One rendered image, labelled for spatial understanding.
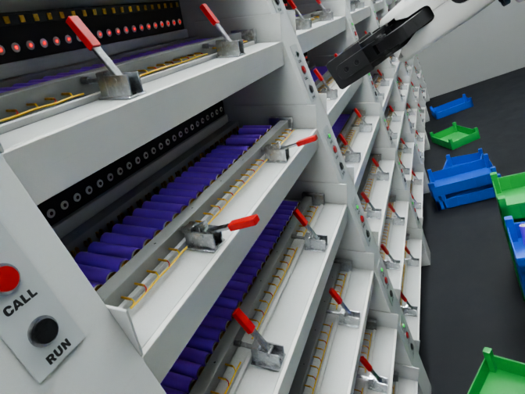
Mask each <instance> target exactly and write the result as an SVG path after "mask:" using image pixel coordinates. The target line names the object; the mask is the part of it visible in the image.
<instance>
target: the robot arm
mask: <svg viewBox="0 0 525 394"><path fill-rule="evenodd" d="M494 1H495V0H401V1H400V2H399V3H398V4H397V5H396V6H395V7H394V8H393V9H392V10H391V11H390V12H389V13H388V14H387V15H386V16H384V17H383V18H382V19H381V20H380V27H378V28H377V29H376V30H375V31H373V32H372V34H371V32H369V33H367V34H365V35H364V36H363V37H361V38H360V39H359V40H358V41H356V42H354V43H353V44H352V45H350V46H348V47H347V48H346V49H345V50H344V51H343V52H342V53H341V54H340V55H338V56H337V57H335V58H334V59H332V60H331V61H330V62H329V63H328V64H327V69H328V71H329V72H330V74H331V76H332V77H333V79H334V80H335V82H336V83H337V85H338V87H339V88H340V89H345V88H346V87H348V86H349V85H350V84H352V83H354V82H356V81H357V80H358V79H360V78H361V77H363V76H365V75H366V74H368V73H369V72H371V71H372V70H374V69H375V66H377V65H379V64H380V63H382V62H383V61H384V60H385V59H387V58H388V57H390V56H391V55H393V54H394V53H395V52H397V51H398V50H399V49H400V48H402V50H401V52H400V54H399V57H398V60H399V61H401V62H406V61H408V60H409V59H411V58H412V57H413V56H415V55H417V54H418V53H420V52H422V51H423V50H424V49H425V48H427V47H429V46H430V45H432V44H433V43H435V42H436V41H438V40H439V39H441V38H443V37H444V36H445V35H446V34H448V33H450V32H451V31H453V30H454V29H456V28H457V27H459V26H460V25H462V24H463V23H465V22H466V21H467V20H469V19H471V18H472V17H474V16H475V15H477V14H478V13H479V12H480V11H482V10H483V9H485V8H486V7H488V6H489V5H490V4H491V3H492V2H494Z"/></svg>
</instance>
